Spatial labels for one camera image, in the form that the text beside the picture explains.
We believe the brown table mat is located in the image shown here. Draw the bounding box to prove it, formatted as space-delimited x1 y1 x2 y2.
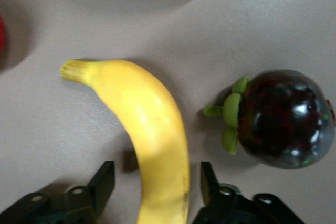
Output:
0 0 336 224

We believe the yellow banana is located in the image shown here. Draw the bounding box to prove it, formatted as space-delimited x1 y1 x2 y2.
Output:
60 59 191 224

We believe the dark purple mangosteen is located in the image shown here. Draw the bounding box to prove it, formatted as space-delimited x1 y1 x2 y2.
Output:
203 69 336 169

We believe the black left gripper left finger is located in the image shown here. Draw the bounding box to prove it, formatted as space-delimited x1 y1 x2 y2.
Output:
0 160 117 224

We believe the small red yellow apple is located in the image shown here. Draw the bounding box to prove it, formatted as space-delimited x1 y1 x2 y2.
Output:
0 15 8 61

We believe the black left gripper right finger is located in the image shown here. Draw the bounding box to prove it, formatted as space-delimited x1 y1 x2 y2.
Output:
193 162 305 224

